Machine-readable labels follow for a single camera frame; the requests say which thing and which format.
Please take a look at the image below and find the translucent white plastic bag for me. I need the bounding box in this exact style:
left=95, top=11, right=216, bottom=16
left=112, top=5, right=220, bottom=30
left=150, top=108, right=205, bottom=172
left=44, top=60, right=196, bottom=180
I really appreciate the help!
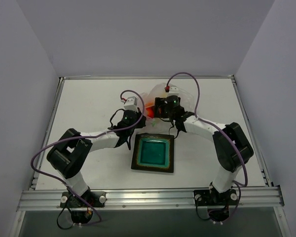
left=140, top=83, right=195, bottom=134

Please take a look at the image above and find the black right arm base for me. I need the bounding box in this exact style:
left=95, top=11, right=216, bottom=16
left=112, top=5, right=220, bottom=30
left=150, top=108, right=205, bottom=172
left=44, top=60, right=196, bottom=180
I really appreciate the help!
left=193, top=188, right=241, bottom=225

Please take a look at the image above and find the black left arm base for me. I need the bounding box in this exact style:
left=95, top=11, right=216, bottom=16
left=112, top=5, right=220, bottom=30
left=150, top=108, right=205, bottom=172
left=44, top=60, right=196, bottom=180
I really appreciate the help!
left=57, top=189, right=107, bottom=227

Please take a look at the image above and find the teal square ceramic plate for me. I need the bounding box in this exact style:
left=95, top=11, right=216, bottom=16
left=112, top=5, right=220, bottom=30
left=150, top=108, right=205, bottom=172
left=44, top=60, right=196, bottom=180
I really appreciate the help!
left=131, top=133, right=174, bottom=173

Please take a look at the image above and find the purple cable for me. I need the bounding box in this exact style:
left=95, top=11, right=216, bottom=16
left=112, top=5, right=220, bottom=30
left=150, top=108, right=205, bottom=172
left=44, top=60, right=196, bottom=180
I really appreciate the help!
left=30, top=90, right=145, bottom=227
left=164, top=72, right=250, bottom=219

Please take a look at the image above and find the aluminium front rail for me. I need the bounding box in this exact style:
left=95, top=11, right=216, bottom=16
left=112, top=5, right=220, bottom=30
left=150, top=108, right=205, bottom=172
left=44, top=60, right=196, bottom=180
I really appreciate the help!
left=17, top=187, right=284, bottom=211

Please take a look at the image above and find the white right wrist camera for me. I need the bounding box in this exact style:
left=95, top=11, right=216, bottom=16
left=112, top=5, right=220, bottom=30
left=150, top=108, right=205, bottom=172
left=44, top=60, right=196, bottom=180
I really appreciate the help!
left=165, top=85, right=179, bottom=97

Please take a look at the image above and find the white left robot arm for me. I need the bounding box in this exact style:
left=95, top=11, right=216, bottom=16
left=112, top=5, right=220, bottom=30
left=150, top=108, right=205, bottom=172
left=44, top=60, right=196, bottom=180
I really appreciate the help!
left=47, top=109, right=146, bottom=207

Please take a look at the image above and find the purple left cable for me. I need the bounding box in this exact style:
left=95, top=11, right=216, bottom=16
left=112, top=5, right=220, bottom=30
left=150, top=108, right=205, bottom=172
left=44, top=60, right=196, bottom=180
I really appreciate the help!
left=30, top=90, right=145, bottom=227

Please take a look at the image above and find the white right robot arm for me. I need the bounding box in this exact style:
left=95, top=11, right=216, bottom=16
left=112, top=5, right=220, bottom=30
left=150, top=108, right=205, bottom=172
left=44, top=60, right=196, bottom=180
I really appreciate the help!
left=154, top=95, right=254, bottom=204

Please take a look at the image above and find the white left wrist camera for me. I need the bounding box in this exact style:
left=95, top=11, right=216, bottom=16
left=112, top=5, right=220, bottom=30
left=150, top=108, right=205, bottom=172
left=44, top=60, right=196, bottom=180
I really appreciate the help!
left=123, top=96, right=138, bottom=111

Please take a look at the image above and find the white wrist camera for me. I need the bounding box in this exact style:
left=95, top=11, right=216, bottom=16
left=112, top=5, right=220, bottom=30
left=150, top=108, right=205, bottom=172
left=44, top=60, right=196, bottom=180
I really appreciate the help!
left=165, top=85, right=179, bottom=97
left=123, top=96, right=138, bottom=111

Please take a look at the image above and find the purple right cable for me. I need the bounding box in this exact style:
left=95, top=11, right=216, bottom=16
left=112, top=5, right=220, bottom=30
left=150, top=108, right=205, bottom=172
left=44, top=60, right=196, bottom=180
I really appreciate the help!
left=164, top=72, right=250, bottom=219

